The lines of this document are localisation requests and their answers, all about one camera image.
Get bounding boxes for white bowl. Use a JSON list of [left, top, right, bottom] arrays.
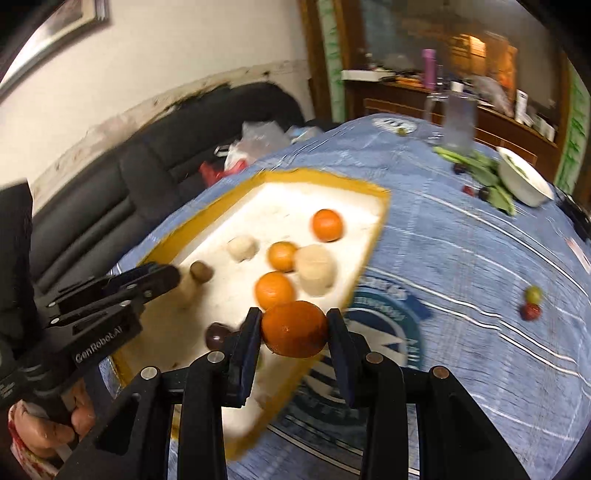
[[496, 146, 554, 208]]

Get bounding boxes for white tube bottle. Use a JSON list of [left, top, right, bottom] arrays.
[[514, 89, 528, 124]]

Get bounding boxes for wooden cabinet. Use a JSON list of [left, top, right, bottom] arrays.
[[298, 1, 590, 195]]

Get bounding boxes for far dark plum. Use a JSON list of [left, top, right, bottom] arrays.
[[478, 187, 491, 202]]

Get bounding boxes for red bag on sofa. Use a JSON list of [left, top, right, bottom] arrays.
[[198, 159, 249, 188]]

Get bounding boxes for plastic bag on cabinet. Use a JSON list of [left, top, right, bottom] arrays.
[[470, 75, 514, 117]]

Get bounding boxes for brown small fruit in tray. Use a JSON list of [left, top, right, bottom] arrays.
[[189, 261, 214, 285]]

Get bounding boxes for white paper card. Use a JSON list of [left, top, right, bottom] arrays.
[[566, 237, 591, 274]]

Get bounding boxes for small orange in tray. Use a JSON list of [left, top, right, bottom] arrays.
[[311, 209, 345, 243]]

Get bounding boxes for far red date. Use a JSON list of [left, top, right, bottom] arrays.
[[462, 185, 476, 197]]

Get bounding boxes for clear glass pitcher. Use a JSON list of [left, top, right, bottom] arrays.
[[424, 85, 478, 156]]

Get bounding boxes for red jujube date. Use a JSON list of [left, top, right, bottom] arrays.
[[520, 303, 542, 321]]

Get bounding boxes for orange in tray middle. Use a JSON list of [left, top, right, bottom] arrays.
[[266, 241, 298, 273]]

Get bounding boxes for person left hand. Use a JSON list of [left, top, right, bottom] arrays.
[[12, 379, 96, 459]]

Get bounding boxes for black sofa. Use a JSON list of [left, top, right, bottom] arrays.
[[30, 82, 307, 295]]

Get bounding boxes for large orange fruit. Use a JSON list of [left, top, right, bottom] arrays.
[[262, 301, 329, 358]]

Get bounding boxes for pink thermos bottle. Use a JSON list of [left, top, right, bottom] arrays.
[[422, 49, 437, 91]]

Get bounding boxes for orange in tray front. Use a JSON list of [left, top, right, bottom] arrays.
[[254, 271, 297, 311]]

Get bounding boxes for green grape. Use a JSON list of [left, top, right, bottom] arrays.
[[524, 285, 543, 305]]

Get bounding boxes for white plastic bag on sofa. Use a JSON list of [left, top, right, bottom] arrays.
[[224, 121, 324, 172]]

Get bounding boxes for far dark grape pair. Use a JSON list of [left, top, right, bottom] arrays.
[[453, 163, 467, 175]]

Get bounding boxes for pale round fruit small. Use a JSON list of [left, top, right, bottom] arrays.
[[226, 235, 259, 263]]

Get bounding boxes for dark purple plum upper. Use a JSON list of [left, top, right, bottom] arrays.
[[204, 322, 237, 351]]

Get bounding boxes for green leafy vegetables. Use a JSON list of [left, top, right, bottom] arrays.
[[433, 146, 517, 216]]

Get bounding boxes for yellow rimmed white tray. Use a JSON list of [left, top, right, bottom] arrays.
[[111, 169, 390, 458]]

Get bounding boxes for blue plaid tablecloth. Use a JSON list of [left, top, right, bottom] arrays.
[[96, 112, 591, 480]]

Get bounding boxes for pale round fruit large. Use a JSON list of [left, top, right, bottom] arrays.
[[294, 244, 338, 297]]

